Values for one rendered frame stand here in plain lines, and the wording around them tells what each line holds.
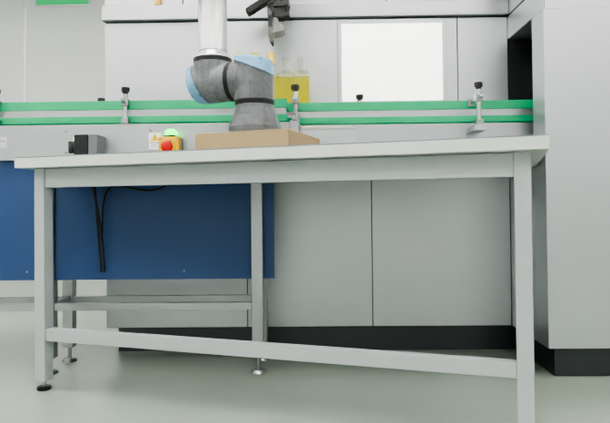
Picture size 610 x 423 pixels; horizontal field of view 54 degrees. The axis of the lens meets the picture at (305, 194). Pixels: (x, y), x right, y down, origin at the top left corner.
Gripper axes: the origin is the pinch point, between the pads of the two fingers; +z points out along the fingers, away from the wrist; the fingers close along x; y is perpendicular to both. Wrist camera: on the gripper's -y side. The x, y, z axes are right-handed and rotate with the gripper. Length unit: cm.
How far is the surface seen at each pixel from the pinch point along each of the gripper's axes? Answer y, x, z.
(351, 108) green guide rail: 30.0, -4.9, 26.7
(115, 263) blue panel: -55, -13, 82
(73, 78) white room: -198, 312, -53
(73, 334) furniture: -60, -37, 102
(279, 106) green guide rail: 3.7, -14.1, 27.1
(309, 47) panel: 14.9, 11.6, -0.3
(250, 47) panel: -8.9, 11.8, -0.6
